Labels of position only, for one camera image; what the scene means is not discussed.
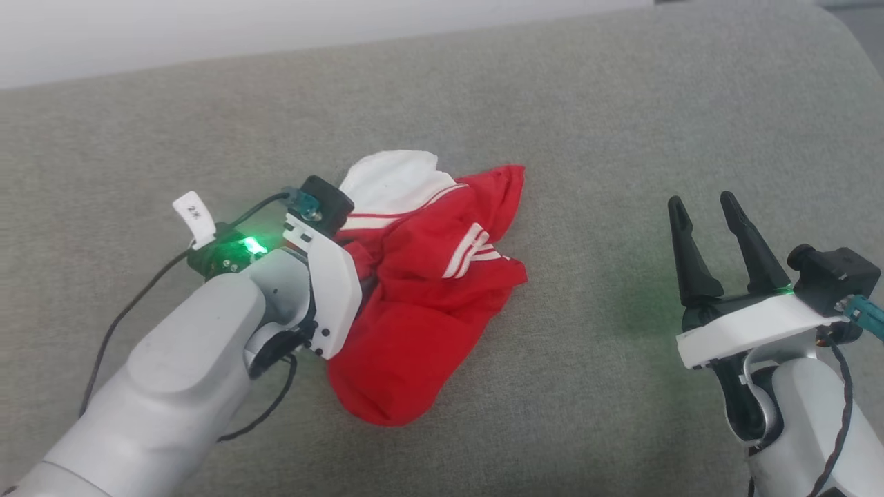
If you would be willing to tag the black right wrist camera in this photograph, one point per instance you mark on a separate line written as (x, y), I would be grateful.
(836, 276)

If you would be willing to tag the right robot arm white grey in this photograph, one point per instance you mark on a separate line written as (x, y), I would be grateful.
(808, 414)

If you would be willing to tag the black wrist module green light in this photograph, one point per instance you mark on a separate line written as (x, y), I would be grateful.
(222, 257)

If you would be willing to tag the white paper label tag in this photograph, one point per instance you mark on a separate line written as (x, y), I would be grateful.
(193, 215)

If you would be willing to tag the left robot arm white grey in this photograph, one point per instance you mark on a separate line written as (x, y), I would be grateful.
(173, 386)

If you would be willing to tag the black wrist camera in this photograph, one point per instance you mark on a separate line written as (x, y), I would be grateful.
(836, 276)
(330, 202)

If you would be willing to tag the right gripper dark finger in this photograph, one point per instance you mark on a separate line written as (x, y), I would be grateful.
(693, 262)
(758, 259)

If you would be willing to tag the red garment with white stripes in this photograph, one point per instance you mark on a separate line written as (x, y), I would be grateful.
(414, 331)

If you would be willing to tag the grey fabric sofa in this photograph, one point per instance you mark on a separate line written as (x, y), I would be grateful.
(552, 103)

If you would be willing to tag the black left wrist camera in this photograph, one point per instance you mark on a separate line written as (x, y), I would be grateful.
(330, 202)

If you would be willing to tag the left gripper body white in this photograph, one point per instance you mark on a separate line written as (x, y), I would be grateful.
(335, 290)

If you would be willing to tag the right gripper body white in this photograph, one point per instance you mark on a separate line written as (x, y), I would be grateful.
(753, 324)

